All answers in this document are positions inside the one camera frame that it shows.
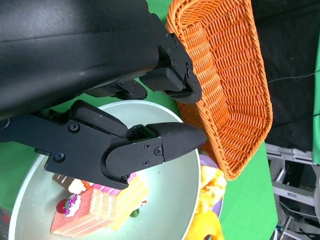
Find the orange glazed donut bread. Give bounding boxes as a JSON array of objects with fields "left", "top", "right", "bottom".
[
  {"left": 186, "top": 209, "right": 224, "bottom": 240},
  {"left": 197, "top": 164, "right": 228, "bottom": 215}
]

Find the black curtain backdrop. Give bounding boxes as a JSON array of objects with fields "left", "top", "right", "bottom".
[{"left": 249, "top": 0, "right": 320, "bottom": 152}]

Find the grey-green bowl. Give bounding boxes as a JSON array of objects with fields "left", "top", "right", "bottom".
[{"left": 8, "top": 99, "right": 202, "bottom": 240}]

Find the aluminium frame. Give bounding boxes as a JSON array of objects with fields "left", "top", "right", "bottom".
[{"left": 264, "top": 143, "right": 320, "bottom": 240}]

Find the chocolate cake slice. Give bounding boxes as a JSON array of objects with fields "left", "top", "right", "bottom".
[{"left": 51, "top": 173, "right": 93, "bottom": 195}]

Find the magenta striped cake slice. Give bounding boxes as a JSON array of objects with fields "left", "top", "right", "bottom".
[{"left": 91, "top": 171, "right": 138, "bottom": 196}]

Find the lavender plate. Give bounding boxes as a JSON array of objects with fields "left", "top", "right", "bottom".
[{"left": 197, "top": 153, "right": 225, "bottom": 220}]

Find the orange wicker basket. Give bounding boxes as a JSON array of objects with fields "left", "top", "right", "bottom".
[{"left": 165, "top": 0, "right": 273, "bottom": 181}]

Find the green tablecloth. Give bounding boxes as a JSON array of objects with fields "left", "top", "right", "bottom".
[{"left": 0, "top": 0, "right": 280, "bottom": 240}]

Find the pink layered cake slice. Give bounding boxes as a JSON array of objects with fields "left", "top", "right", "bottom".
[{"left": 50, "top": 188, "right": 118, "bottom": 237}]

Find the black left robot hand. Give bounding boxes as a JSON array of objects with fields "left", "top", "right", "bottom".
[{"left": 0, "top": 0, "right": 207, "bottom": 191}]

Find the yellow layered cake slice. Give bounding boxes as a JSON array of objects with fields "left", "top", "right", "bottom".
[{"left": 109, "top": 176, "right": 150, "bottom": 232}]

